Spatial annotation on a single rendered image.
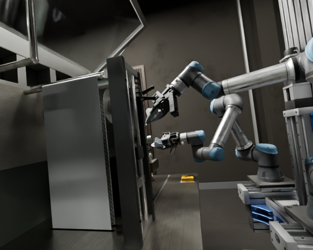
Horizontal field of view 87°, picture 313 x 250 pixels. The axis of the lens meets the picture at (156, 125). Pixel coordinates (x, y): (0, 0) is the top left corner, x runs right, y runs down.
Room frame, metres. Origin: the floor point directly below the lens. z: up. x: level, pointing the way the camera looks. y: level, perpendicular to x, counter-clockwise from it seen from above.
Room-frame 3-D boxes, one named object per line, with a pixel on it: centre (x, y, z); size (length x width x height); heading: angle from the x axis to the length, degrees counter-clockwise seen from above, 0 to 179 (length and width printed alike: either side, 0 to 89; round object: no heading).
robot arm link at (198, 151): (1.03, -0.25, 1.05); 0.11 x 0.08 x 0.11; 24
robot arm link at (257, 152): (1.12, -0.71, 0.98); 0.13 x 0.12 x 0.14; 24
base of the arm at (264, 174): (1.11, -0.72, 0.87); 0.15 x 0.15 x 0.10
